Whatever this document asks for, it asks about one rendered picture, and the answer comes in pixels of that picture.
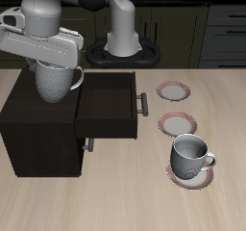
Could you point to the dark wooden cabinet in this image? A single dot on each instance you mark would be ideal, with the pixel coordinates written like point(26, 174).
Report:
point(38, 135)

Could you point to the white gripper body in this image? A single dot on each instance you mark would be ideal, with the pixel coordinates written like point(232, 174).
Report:
point(41, 48)

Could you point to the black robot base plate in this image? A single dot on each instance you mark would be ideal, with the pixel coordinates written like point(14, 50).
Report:
point(148, 56)

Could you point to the white dimpled porcelain mug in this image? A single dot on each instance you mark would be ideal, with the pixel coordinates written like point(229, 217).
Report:
point(187, 158)
point(53, 82)

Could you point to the white plate with red rim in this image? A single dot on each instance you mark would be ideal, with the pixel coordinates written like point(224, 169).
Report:
point(198, 178)
point(173, 91)
point(177, 124)

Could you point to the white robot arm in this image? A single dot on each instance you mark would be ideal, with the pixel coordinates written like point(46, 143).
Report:
point(121, 23)

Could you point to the open dark cabinet drawer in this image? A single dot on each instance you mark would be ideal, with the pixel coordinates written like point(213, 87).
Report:
point(107, 109)

